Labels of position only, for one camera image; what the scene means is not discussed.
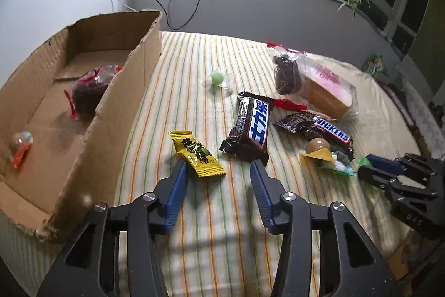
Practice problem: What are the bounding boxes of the dark snack packet red ends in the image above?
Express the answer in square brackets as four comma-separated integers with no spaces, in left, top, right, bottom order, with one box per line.
[64,65,122,120]
[266,41,310,112]

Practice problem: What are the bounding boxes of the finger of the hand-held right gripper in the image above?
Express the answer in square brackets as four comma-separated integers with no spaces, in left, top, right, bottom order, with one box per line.
[366,153,439,179]
[357,166,442,211]

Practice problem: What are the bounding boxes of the striped bed sheet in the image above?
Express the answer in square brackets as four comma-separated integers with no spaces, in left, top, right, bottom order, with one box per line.
[0,31,423,297]

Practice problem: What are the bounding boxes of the bread slice packet pink print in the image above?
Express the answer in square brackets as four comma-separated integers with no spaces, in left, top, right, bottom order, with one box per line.
[301,53,359,120]

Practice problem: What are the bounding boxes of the small brown chocolate bar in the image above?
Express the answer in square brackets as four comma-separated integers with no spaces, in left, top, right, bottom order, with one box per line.
[273,111,355,159]

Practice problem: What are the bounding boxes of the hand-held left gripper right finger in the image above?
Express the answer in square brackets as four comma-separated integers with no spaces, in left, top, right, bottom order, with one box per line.
[249,159,404,297]

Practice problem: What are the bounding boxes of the round candy orange wrapper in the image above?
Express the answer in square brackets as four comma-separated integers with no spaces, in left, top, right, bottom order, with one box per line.
[9,131,35,170]

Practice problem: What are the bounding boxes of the large brown chocolate bar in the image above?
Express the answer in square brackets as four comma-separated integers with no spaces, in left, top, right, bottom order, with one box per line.
[220,92,275,167]

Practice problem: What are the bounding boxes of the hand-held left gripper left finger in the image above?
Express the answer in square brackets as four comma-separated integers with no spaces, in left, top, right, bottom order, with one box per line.
[36,161,190,297]

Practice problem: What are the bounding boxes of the brown cardboard box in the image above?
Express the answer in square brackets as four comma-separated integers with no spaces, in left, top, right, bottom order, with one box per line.
[0,9,164,242]

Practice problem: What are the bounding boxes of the yellow candy packet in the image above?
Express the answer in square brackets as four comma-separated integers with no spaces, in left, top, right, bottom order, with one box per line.
[168,130,226,178]

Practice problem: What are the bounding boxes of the round brown candy yellow wrapper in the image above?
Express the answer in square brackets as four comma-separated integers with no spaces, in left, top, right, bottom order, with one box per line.
[300,138,334,167]

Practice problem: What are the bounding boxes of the green printed bag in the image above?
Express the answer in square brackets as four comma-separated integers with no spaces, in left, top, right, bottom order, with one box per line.
[362,53,389,78]

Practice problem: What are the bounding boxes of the green candy clear wrapper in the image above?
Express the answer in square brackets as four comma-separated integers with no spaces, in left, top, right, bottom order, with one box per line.
[203,69,233,96]

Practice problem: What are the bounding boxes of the green white candy wrapper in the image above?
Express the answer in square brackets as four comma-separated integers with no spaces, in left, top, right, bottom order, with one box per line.
[328,151,372,176]

